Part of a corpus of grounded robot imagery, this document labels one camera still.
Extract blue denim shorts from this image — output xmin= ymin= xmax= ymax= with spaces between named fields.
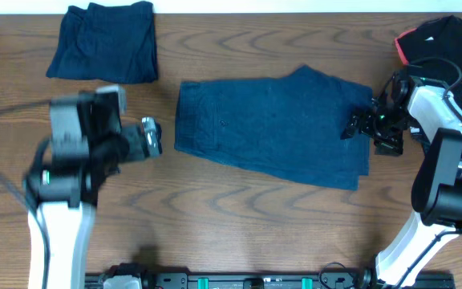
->
xmin=174 ymin=66 xmax=373 ymax=190

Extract black shirt with red trim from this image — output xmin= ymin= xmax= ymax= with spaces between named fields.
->
xmin=395 ymin=16 xmax=462 ymax=109

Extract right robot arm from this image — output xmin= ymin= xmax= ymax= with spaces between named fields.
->
xmin=341 ymin=64 xmax=462 ymax=288

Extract folded dark navy garment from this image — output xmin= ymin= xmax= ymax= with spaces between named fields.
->
xmin=46 ymin=1 xmax=159 ymax=84

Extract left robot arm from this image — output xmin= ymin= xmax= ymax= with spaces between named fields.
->
xmin=22 ymin=85 xmax=162 ymax=288

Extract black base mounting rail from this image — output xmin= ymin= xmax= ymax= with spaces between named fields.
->
xmin=84 ymin=263 xmax=456 ymax=289

